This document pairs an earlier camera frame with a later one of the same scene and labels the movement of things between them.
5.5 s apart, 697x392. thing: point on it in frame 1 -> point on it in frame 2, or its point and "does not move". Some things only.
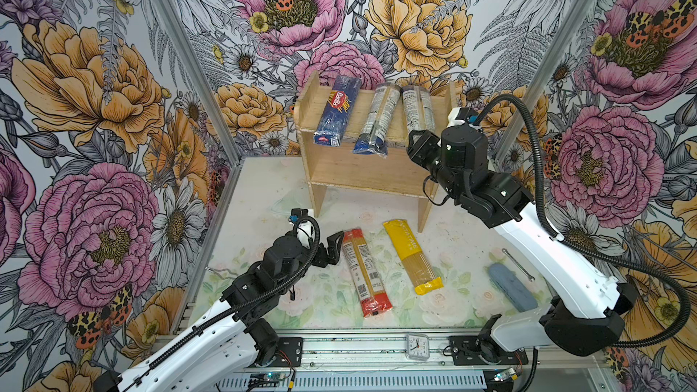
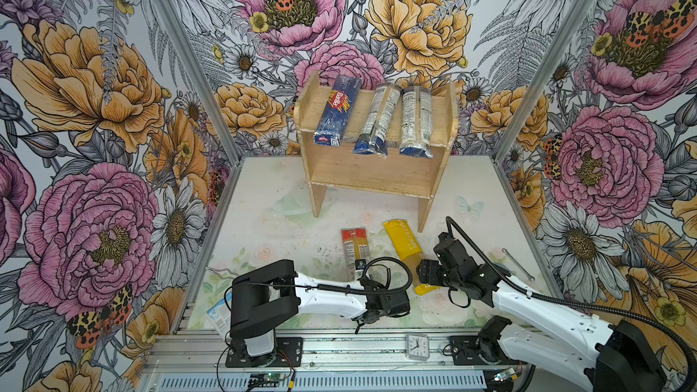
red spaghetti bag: (371, 293) does not move
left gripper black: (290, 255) -> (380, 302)
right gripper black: (418, 150) -> (428, 272)
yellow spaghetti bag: (415, 264) does not move
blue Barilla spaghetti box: (337, 112) does not move
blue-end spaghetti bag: (379, 122) does not move
